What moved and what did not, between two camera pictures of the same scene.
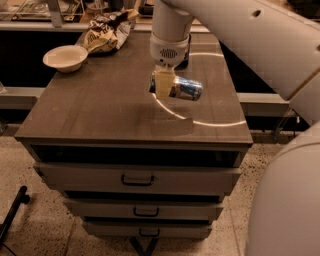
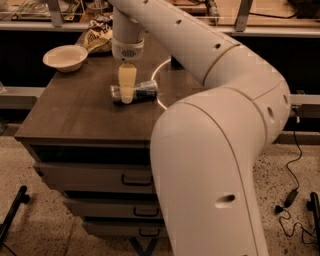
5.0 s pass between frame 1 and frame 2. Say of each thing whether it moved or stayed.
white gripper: moved
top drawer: stayed
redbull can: moved
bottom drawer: stayed
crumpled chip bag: stayed
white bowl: stayed
